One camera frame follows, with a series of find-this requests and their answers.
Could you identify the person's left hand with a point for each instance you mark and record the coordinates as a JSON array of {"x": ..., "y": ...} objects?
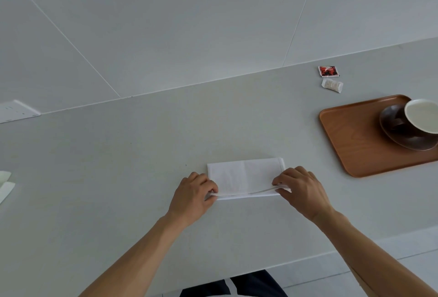
[{"x": 190, "y": 201}]

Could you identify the person's right hand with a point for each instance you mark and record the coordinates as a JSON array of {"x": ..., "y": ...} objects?
[{"x": 304, "y": 194}]

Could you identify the person's left fingers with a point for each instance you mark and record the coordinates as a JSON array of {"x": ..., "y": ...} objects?
[{"x": 202, "y": 182}]

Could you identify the person's right fingers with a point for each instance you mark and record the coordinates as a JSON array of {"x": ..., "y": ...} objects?
[{"x": 291, "y": 177}]

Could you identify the white paper napkin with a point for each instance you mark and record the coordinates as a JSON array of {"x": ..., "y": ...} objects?
[
  {"x": 244, "y": 177},
  {"x": 4, "y": 175},
  {"x": 6, "y": 191}
]

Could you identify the person's left forearm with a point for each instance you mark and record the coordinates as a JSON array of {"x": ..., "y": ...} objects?
[{"x": 137, "y": 259}]

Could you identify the person's right forearm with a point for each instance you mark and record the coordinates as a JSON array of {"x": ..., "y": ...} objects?
[{"x": 373, "y": 259}]

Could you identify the brown wooden tray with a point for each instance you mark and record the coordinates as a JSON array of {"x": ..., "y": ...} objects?
[{"x": 362, "y": 139}]

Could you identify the white sachet packet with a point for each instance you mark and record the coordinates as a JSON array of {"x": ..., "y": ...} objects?
[{"x": 332, "y": 85}]

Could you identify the person's dark trousers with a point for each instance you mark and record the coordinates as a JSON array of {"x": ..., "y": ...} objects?
[{"x": 239, "y": 286}]

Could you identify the red sachet packet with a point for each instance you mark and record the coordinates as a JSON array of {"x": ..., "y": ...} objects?
[{"x": 328, "y": 71}]

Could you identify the dark brown saucer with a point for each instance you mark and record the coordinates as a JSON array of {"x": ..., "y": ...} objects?
[{"x": 403, "y": 132}]

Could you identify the dark cup with white inside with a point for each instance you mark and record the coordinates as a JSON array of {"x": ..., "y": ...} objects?
[{"x": 422, "y": 115}]

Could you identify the white wall socket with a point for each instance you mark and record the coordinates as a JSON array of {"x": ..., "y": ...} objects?
[{"x": 15, "y": 110}]

